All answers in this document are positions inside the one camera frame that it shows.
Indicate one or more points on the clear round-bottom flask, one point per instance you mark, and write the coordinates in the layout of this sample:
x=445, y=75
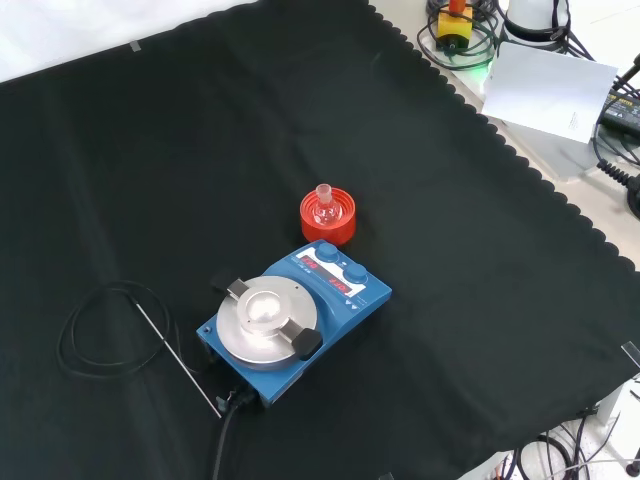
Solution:
x=326, y=212

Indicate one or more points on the blue base heater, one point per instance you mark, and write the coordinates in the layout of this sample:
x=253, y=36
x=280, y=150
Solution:
x=320, y=371

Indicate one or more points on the black bench cloth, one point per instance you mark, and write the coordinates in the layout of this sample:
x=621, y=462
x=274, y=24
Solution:
x=150, y=175

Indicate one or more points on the steel temperature probe rod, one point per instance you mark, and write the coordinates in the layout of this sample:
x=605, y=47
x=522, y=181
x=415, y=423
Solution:
x=175, y=354

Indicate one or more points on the yellow stop button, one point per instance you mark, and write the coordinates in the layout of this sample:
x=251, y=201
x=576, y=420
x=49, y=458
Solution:
x=454, y=25

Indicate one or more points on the small clear cloth clip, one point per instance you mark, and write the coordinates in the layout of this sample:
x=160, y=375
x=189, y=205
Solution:
x=135, y=46
x=631, y=354

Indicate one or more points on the pale board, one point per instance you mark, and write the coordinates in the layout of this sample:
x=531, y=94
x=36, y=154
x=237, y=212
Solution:
x=545, y=90

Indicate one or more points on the black power adapter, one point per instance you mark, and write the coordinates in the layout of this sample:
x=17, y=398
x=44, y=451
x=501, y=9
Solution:
x=622, y=112

